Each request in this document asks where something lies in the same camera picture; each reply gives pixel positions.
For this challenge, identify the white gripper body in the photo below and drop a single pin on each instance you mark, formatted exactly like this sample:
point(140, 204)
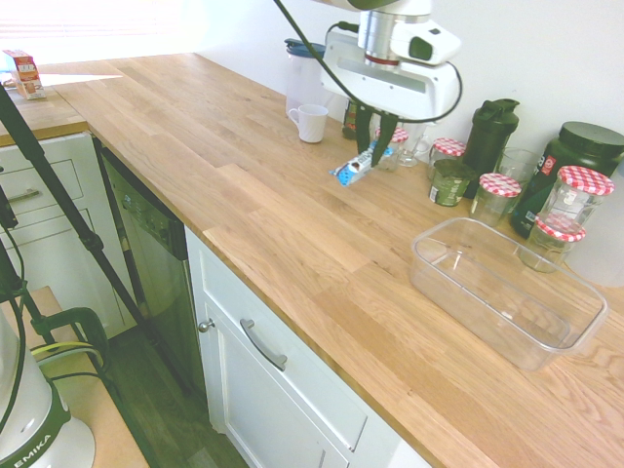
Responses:
point(414, 92)

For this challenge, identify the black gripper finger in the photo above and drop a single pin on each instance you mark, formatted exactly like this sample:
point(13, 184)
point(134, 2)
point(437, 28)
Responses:
point(385, 139)
point(363, 131)

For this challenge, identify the blue white protein bar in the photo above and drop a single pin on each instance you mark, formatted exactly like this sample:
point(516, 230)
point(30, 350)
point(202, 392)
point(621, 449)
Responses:
point(348, 173)

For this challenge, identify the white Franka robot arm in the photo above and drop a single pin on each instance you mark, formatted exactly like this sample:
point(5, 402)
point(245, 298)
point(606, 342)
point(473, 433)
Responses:
point(380, 34)

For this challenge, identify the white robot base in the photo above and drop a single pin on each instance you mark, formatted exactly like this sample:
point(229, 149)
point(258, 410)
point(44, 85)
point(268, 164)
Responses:
point(34, 429)

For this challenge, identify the large black protein tub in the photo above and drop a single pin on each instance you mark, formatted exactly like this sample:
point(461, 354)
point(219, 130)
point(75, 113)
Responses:
point(580, 146)

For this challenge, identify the clear plastic container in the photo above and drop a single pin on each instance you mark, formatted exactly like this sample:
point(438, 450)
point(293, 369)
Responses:
point(507, 297)

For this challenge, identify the glass jar red checkered lid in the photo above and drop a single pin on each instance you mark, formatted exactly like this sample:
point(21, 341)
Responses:
point(495, 200)
point(399, 139)
point(553, 246)
point(446, 151)

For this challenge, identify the dark-lidded labelled spice jar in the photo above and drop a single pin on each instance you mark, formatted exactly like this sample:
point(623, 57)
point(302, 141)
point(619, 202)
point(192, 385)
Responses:
point(349, 124)

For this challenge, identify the tall glass mug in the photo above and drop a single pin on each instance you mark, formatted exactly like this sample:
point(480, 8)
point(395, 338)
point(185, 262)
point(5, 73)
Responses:
point(417, 141)

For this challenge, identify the white ceramic mug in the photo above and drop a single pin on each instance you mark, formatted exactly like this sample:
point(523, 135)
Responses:
point(312, 124)

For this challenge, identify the clear pitcher blue lid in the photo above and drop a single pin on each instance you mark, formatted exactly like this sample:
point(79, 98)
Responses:
point(302, 78)

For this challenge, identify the black shaker bottle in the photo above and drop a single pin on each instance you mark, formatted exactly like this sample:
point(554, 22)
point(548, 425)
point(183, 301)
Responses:
point(490, 136)

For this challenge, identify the clear drinking glass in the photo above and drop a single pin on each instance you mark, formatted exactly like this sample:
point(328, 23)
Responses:
point(519, 163)

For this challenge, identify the large jar red checkered lid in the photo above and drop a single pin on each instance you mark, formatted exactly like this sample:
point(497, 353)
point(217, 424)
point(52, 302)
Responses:
point(580, 192)

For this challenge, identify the silver cabinet knob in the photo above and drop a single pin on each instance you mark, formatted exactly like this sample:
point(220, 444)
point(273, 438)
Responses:
point(206, 325)

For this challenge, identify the black dishwasher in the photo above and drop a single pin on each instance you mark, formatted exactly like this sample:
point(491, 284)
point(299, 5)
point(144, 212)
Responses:
point(151, 263)

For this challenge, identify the white counter base cabinet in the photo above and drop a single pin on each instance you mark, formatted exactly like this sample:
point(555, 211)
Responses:
point(273, 409)

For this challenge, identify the white drawer cabinet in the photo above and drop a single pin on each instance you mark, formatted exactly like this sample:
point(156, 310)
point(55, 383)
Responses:
point(53, 253)

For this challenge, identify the green clamp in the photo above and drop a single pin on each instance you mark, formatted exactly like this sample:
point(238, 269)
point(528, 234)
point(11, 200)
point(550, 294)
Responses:
point(90, 324)

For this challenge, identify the orange white carton box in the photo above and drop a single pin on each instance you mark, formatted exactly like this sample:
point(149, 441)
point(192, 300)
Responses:
point(27, 75)

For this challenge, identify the silver cabinet drawer pull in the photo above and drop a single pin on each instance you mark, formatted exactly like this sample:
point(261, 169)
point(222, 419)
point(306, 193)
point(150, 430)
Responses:
point(22, 196)

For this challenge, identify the brown robot mounting board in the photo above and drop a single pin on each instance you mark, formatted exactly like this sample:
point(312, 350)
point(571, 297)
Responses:
point(97, 414)

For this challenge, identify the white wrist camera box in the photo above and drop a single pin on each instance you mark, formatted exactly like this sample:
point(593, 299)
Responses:
point(429, 41)

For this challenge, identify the black camera tripod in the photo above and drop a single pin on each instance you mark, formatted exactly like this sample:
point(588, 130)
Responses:
point(53, 187)

